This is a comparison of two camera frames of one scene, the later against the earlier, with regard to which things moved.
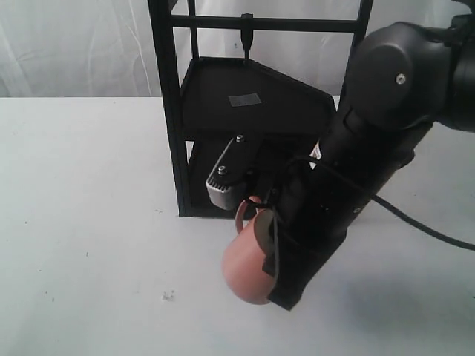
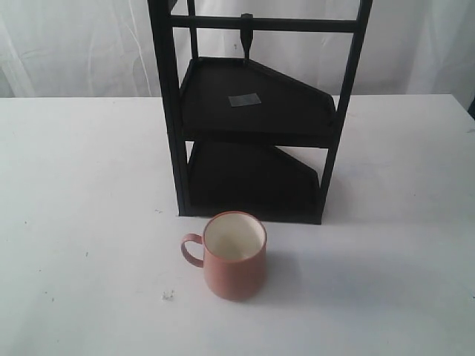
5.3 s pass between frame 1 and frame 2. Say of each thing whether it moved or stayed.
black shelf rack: stayed
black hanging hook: stayed
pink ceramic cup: moved
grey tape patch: stayed
